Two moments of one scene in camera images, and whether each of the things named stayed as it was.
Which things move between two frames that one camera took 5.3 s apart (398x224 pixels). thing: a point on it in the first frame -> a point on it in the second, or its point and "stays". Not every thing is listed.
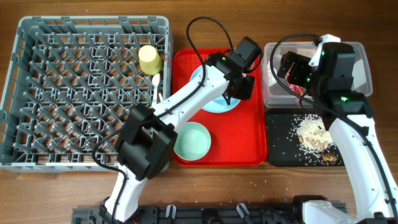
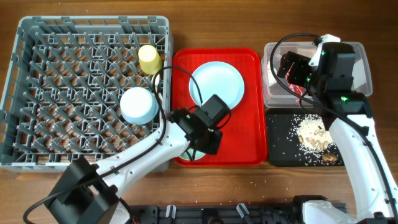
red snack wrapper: (299, 89) stays
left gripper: (248, 94) -> (214, 148)
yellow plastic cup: (150, 60) stays
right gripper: (301, 63) stays
